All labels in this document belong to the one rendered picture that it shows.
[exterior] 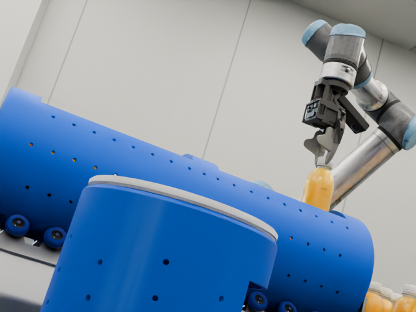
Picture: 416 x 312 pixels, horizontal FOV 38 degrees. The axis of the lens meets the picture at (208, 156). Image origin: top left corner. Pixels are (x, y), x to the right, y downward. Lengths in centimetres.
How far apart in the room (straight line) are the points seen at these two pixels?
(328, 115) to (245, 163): 292
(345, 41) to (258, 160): 293
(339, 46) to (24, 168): 85
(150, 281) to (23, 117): 58
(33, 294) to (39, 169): 23
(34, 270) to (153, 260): 50
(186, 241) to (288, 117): 393
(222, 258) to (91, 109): 361
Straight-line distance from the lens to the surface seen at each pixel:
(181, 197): 72
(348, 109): 157
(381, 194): 484
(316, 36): 177
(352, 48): 159
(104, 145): 121
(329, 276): 137
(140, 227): 72
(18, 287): 116
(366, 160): 218
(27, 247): 118
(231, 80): 454
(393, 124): 220
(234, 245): 73
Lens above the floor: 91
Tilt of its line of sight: 14 degrees up
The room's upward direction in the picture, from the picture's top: 17 degrees clockwise
